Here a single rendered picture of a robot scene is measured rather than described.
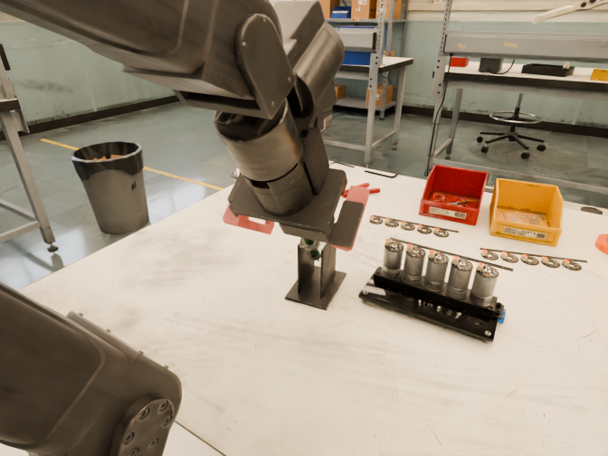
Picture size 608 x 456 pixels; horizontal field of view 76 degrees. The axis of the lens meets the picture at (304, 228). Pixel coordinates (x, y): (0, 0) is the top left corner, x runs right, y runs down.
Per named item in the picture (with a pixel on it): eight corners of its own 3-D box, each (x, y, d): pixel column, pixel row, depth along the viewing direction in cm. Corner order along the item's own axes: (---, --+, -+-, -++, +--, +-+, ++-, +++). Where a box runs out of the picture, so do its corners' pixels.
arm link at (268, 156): (267, 119, 36) (241, 55, 30) (322, 132, 34) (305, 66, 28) (229, 178, 34) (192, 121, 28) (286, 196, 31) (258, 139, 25)
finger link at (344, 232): (317, 213, 47) (299, 165, 39) (375, 223, 45) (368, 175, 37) (298, 263, 45) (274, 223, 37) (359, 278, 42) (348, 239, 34)
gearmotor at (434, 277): (439, 299, 49) (446, 264, 47) (420, 292, 50) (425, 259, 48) (443, 288, 51) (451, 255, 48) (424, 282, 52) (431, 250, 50)
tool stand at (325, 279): (293, 309, 55) (270, 282, 45) (315, 247, 59) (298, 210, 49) (332, 320, 53) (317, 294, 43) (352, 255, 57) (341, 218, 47)
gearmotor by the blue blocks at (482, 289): (488, 313, 47) (498, 279, 44) (466, 307, 48) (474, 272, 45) (490, 302, 48) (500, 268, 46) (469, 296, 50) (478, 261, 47)
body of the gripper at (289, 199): (258, 167, 42) (232, 118, 36) (349, 181, 38) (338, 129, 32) (234, 219, 39) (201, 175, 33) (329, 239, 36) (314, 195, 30)
